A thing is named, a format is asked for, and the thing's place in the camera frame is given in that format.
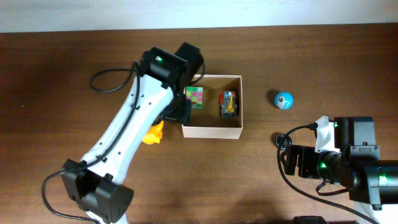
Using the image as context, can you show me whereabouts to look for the red grey toy truck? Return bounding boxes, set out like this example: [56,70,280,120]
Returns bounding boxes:
[219,91,238,118]

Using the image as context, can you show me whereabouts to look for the black round spinner toy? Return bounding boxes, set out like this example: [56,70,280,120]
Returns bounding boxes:
[275,134,293,151]

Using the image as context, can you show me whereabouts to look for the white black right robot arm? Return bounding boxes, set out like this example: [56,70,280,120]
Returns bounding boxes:
[275,116,397,223]

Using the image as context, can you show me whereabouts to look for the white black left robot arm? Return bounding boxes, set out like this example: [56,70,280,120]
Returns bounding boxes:
[61,42,204,223]

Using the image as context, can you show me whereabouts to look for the orange rubber dinosaur toy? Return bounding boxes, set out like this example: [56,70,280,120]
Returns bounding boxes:
[142,121,164,145]

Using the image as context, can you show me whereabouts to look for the blue round ball toy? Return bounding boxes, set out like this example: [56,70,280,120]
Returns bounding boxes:
[274,92,294,110]

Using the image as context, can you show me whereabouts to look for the white cardboard box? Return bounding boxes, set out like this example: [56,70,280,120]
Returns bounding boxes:
[182,75,243,139]

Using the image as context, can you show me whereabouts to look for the colourful puzzle cube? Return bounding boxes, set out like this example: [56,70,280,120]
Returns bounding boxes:
[185,86,203,110]

